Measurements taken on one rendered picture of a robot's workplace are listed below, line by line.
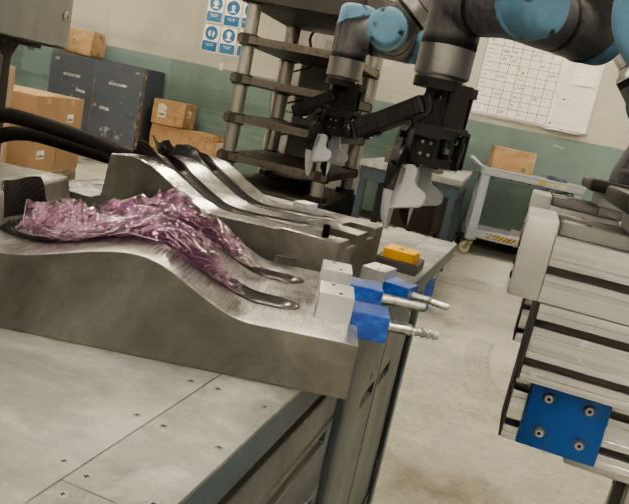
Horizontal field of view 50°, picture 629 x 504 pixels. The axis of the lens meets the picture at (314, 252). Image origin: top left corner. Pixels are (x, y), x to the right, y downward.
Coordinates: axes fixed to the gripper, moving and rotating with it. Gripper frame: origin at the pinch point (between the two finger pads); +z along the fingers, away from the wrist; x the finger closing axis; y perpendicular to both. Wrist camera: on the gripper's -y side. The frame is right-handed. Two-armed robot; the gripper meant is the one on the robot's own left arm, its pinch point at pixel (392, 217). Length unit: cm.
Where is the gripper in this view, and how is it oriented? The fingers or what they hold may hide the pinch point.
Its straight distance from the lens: 98.0
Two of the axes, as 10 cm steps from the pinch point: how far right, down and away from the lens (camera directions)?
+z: -2.1, 9.6, 2.1
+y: 8.6, 2.8, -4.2
